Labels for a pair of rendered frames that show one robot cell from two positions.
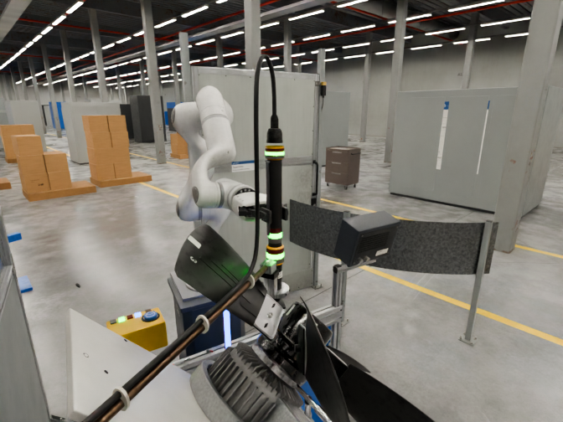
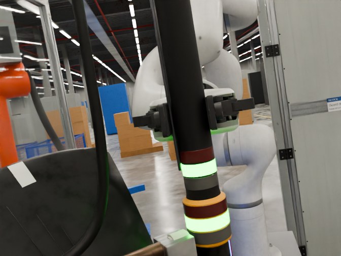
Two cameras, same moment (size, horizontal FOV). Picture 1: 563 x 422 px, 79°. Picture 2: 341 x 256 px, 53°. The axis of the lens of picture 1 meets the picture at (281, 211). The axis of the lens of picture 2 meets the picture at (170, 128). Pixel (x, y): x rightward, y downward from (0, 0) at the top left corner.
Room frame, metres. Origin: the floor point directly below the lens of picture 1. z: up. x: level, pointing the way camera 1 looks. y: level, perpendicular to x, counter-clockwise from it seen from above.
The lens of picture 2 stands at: (0.51, -0.18, 1.49)
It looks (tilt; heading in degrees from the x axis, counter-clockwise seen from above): 5 degrees down; 40
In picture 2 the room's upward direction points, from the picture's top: 10 degrees counter-clockwise
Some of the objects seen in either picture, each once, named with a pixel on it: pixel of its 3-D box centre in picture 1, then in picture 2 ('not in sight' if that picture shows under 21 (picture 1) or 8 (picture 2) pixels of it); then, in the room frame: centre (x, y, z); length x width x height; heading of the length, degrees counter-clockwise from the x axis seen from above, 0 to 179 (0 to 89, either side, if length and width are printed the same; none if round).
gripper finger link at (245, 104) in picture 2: not in sight; (224, 106); (0.86, 0.02, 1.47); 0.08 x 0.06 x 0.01; 91
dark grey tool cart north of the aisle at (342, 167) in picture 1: (343, 167); not in sight; (7.73, -1.40, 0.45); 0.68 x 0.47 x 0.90; 46
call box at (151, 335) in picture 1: (137, 335); not in sight; (0.93, 0.46, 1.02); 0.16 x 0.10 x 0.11; 122
